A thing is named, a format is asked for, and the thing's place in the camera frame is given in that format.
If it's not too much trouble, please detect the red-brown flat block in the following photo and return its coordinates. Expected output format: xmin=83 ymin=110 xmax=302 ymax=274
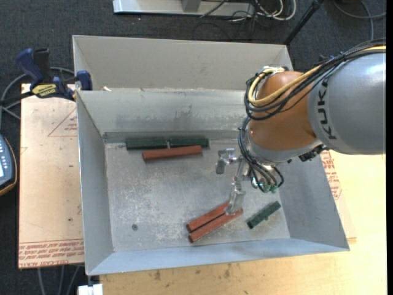
xmin=187 ymin=208 xmax=244 ymax=243
xmin=185 ymin=201 xmax=232 ymax=233
xmin=142 ymin=144 xmax=203 ymax=162

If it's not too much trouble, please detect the grey metal bin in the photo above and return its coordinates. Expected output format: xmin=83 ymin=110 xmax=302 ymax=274
xmin=72 ymin=34 xmax=350 ymax=276

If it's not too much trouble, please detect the brown cardboard board red print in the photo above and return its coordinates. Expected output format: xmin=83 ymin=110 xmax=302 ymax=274
xmin=18 ymin=83 xmax=359 ymax=270

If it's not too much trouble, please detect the dark green flat block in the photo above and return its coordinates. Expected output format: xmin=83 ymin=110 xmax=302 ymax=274
xmin=246 ymin=200 xmax=282 ymax=230
xmin=125 ymin=137 xmax=169 ymax=151
xmin=168 ymin=137 xmax=210 ymax=149

